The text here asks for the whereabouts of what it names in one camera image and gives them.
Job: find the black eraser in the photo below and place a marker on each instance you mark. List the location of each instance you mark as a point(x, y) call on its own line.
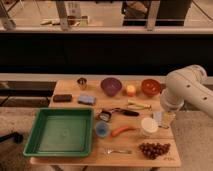
point(62, 98)

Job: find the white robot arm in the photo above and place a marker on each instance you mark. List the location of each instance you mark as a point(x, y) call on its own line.
point(186, 84)

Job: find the green plastic tray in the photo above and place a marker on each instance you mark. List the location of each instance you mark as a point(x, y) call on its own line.
point(61, 132)

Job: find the purple bowl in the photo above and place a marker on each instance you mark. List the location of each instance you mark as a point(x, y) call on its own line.
point(111, 86)

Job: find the yellow orange candle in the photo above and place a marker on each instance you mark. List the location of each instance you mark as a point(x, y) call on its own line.
point(131, 90)

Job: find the small metal cup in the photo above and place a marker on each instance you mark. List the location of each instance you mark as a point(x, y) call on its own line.
point(82, 83)

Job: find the blue sponge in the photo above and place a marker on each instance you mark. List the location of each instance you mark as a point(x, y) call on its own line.
point(86, 99)

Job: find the blue plastic cup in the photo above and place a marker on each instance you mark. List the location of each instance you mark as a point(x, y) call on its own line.
point(102, 129)

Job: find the red bowl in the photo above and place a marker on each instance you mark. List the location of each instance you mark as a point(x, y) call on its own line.
point(150, 87)

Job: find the orange carrot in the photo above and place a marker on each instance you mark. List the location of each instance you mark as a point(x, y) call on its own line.
point(122, 129)

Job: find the white lidded jar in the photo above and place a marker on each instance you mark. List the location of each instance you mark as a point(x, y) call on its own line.
point(148, 126)

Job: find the light blue cloth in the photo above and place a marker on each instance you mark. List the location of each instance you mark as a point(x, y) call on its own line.
point(162, 119)

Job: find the silver fork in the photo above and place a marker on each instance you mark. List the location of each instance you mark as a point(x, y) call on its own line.
point(110, 151)

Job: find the bunch of dark grapes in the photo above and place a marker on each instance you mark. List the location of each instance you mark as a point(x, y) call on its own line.
point(153, 150)

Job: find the black object on floor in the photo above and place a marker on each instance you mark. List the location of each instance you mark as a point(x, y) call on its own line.
point(17, 137)

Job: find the black handled peeler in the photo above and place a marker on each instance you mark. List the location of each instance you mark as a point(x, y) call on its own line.
point(125, 112)

